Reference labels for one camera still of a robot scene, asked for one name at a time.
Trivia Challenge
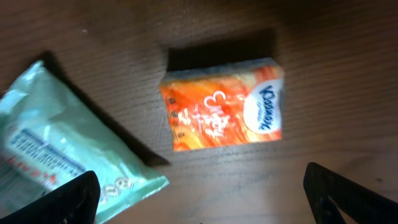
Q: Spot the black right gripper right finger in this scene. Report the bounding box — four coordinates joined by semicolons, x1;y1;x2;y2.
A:
303;162;397;224

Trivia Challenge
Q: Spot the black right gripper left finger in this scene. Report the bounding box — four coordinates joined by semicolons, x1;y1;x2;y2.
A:
1;170;100;224

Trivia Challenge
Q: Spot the teal wet wipes pack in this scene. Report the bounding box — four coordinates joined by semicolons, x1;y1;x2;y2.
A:
1;60;168;223

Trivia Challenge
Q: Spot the orange tissue pack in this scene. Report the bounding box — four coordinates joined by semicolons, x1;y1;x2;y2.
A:
159;58;284;151

